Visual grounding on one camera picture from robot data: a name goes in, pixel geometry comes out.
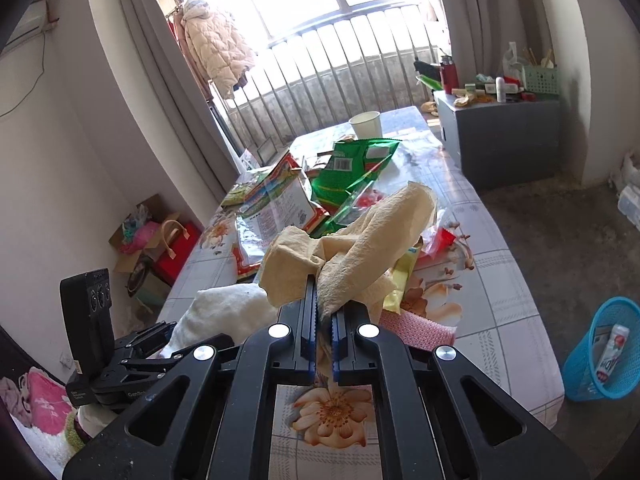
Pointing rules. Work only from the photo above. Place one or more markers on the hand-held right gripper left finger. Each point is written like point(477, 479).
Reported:
point(306, 345)

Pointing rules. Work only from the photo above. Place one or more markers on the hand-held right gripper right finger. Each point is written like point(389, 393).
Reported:
point(340, 350)

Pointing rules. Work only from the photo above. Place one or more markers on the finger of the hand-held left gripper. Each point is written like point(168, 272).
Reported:
point(150, 362)
point(145, 337)

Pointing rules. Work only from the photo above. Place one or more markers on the white cloth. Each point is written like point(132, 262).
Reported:
point(225, 310)

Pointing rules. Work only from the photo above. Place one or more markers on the yellow cloth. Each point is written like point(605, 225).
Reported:
point(360, 245)

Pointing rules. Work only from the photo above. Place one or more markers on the large silver red snack bag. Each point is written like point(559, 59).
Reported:
point(280, 205)

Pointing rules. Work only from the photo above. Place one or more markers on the blue mesh wastebasket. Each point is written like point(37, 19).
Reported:
point(585, 360)

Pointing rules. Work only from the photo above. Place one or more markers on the dark round container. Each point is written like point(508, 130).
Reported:
point(140, 275)

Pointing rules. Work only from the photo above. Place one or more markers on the pink woven cloth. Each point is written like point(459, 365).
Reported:
point(425, 332)

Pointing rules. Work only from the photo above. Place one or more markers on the yellow snack wrapper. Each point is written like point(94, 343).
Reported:
point(400, 285)

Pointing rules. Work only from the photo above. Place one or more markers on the red gift bag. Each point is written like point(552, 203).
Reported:
point(177, 255)

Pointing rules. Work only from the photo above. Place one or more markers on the cardboard box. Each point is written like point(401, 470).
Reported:
point(155, 205)

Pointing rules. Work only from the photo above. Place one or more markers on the red snack wrapper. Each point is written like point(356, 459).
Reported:
point(437, 240)

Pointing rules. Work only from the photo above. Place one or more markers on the clear plastic wrapper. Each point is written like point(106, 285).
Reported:
point(365, 200)

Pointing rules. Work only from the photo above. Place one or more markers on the yellow green snack packet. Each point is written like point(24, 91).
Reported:
point(245, 192)

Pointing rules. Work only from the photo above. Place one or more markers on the green snack bag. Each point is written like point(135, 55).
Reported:
point(345, 180)

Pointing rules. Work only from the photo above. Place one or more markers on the white paper cup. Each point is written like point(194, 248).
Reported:
point(365, 127)

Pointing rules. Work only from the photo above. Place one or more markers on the grey curtain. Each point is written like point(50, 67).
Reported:
point(480, 10)
point(165, 85)

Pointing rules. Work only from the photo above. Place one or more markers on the grey cabinet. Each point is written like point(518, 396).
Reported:
point(505, 140)

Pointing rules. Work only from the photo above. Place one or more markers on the white red drink carton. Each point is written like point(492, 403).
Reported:
point(612, 355)

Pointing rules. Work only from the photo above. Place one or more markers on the metal window railing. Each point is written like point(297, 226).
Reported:
point(320, 60)

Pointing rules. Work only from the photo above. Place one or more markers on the black object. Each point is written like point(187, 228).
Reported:
point(427, 67)

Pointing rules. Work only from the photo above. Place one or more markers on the beige padded jacket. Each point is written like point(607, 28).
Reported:
point(215, 45)

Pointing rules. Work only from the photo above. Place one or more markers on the white air conditioner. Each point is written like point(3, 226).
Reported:
point(27, 25)

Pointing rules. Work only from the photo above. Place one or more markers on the small white bottle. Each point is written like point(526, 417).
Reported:
point(500, 90)

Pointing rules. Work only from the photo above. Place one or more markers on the green plastic basket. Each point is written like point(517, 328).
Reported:
point(540, 80)

